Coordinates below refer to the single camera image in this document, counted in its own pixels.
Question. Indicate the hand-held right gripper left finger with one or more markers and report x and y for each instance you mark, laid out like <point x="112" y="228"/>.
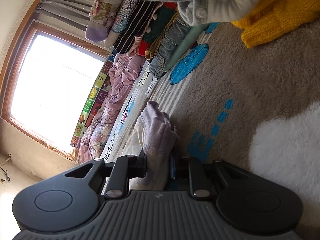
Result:
<point x="138" y="166"/>

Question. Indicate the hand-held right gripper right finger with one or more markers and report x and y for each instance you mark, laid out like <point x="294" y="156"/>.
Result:
<point x="173" y="167"/>

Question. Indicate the cream and purple floral garment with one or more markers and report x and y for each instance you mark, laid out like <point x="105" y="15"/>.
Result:
<point x="156" y="130"/>

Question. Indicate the stack of folded clothes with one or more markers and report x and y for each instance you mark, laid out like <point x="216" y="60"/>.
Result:
<point x="150" y="25"/>

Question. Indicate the colourful alphabet headboard mat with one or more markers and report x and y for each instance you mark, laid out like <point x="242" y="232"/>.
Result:
<point x="93" y="100"/>

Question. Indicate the purple floral quilt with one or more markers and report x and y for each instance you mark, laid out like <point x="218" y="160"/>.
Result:
<point x="120" y="85"/>

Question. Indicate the cartoon printed brown blanket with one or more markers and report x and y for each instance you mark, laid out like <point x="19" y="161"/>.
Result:
<point x="250" y="92"/>

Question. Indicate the bright window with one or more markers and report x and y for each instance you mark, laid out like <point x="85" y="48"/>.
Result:
<point x="50" y="80"/>

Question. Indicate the grey curtain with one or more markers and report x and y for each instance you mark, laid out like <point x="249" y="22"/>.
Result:
<point x="70" y="12"/>

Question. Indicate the white buttoned garment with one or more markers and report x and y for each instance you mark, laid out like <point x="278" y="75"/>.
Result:
<point x="225" y="5"/>

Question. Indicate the yellow knit sweater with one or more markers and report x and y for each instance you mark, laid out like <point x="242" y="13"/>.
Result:
<point x="280" y="15"/>

